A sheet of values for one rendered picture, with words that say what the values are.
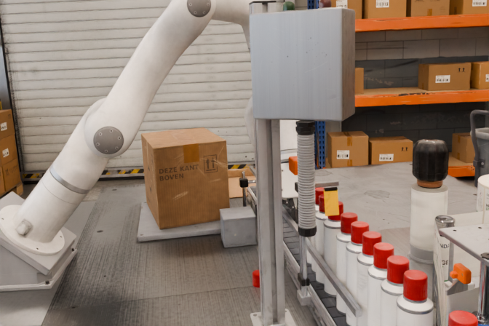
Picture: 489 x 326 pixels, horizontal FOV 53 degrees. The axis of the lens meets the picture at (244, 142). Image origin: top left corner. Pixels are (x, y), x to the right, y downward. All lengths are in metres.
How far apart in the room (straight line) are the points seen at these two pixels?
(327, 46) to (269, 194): 0.33
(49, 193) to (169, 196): 0.41
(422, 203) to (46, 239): 0.97
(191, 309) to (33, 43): 4.76
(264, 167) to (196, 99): 4.39
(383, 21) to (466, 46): 1.47
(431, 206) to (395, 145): 3.74
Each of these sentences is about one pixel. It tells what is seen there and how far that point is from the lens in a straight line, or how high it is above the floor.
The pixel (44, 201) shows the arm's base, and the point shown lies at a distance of 1.36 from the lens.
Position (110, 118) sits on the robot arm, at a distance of 1.22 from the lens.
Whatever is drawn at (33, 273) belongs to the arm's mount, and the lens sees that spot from 1.39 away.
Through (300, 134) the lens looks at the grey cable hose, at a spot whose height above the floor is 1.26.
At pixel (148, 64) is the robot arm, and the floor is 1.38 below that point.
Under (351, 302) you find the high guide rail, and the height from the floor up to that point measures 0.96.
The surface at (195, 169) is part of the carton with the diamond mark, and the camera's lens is 1.58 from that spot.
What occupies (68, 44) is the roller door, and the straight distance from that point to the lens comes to 5.57.
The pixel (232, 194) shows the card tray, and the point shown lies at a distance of 1.97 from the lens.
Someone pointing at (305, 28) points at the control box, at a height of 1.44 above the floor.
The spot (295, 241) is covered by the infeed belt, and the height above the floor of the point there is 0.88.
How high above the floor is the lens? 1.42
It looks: 11 degrees down
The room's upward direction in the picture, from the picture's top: 2 degrees counter-clockwise
